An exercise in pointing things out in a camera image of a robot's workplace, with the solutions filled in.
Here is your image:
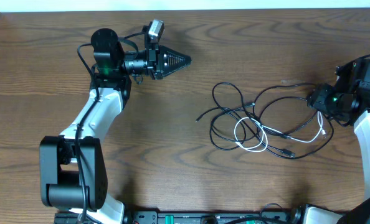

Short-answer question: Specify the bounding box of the white USB cable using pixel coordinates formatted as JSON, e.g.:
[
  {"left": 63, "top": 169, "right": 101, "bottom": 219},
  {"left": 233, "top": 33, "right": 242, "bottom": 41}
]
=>
[{"left": 234, "top": 110, "right": 328, "bottom": 153}]

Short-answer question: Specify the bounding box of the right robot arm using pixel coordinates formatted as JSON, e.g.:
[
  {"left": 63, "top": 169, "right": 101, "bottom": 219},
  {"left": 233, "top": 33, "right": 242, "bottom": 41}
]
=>
[{"left": 301, "top": 54, "right": 370, "bottom": 223}]

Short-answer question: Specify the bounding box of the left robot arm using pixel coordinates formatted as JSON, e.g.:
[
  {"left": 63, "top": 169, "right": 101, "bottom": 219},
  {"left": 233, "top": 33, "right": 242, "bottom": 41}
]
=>
[{"left": 39, "top": 20, "right": 192, "bottom": 223}]

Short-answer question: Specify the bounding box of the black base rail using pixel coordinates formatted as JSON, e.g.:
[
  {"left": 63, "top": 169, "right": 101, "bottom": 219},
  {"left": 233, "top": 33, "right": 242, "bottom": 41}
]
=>
[{"left": 54, "top": 203, "right": 344, "bottom": 224}]

